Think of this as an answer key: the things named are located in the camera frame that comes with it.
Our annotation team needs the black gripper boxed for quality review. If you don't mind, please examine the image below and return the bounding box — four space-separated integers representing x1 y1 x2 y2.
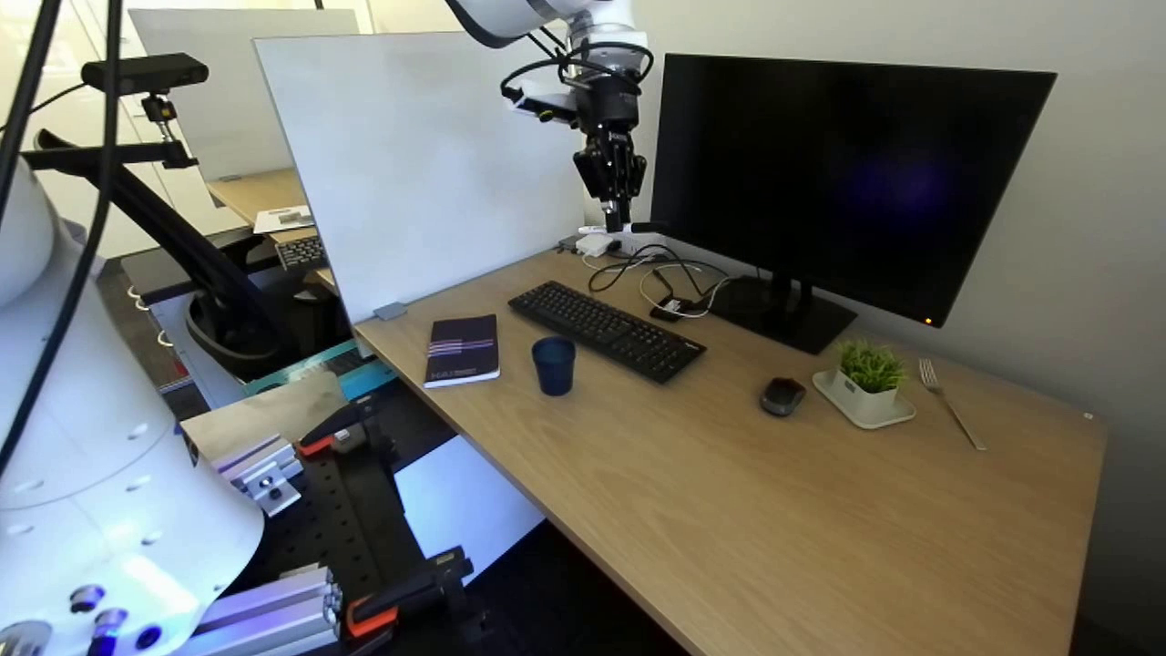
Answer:
573 114 649 234

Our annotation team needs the blue plastic cup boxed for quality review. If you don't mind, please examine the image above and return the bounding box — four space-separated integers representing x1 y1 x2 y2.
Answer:
527 333 579 399

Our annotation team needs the small white adapter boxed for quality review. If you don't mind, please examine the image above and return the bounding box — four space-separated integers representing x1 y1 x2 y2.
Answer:
573 228 626 263

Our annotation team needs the small black dongle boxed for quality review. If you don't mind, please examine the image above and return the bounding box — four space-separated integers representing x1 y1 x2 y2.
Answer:
649 293 712 324

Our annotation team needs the black keyboard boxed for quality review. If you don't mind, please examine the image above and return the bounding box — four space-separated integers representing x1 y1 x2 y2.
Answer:
507 276 709 385

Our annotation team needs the dark purple striped notebook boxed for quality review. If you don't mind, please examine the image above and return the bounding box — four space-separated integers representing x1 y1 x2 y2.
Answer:
418 310 507 395

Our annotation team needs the large white board panel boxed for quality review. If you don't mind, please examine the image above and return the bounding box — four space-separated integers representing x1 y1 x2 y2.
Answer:
252 25 588 328

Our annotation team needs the black computer monitor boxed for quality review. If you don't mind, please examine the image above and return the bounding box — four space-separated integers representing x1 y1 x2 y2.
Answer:
649 50 1060 357

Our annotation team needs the black computer mouse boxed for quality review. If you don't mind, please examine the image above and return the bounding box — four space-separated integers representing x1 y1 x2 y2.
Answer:
756 372 810 424

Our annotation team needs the small green potted plant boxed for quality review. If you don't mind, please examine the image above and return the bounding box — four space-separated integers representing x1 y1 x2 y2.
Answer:
825 339 905 424

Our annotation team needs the teal bar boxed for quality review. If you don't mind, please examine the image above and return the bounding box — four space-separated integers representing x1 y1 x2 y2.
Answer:
240 339 395 404

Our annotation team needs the desk telephone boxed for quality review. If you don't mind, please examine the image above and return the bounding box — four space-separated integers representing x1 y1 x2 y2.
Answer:
268 228 330 276

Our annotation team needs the white cabinet panel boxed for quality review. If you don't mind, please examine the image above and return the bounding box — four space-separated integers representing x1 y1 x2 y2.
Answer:
393 433 547 587

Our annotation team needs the white square saucer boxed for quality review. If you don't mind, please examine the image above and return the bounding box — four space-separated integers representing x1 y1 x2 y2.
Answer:
810 365 916 433

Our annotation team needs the orange black bar clamp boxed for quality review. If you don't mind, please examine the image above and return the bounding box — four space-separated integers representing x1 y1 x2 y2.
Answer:
293 415 376 461
341 544 477 641

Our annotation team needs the wooden fork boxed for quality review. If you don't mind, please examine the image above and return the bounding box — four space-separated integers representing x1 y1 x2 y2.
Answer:
913 355 989 455

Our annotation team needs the black perforated breadboard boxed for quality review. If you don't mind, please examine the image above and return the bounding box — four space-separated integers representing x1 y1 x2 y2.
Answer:
259 385 489 656

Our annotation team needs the brown cardboard sheet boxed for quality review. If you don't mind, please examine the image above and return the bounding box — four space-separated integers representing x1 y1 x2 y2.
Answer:
179 365 349 465

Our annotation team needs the white partition panel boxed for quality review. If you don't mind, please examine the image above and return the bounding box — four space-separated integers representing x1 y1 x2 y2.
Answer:
122 6 363 184

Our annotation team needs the short aluminium extrusion piece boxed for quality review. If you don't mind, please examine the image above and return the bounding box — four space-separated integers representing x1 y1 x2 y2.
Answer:
212 429 305 520

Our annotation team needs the long aluminium extrusion stack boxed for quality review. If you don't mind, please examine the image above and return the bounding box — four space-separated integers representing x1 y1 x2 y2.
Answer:
168 562 346 656

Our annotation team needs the black looped cable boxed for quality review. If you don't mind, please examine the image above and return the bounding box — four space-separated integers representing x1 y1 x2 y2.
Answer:
586 242 731 322

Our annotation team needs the black camera stand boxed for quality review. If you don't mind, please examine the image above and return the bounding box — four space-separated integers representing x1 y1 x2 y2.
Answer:
18 90 305 369

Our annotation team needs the black camera bar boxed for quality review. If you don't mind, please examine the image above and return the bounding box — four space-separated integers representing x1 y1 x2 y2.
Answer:
78 50 212 103

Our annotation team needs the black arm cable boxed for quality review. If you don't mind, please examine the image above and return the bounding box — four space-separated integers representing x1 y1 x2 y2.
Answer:
0 0 122 478

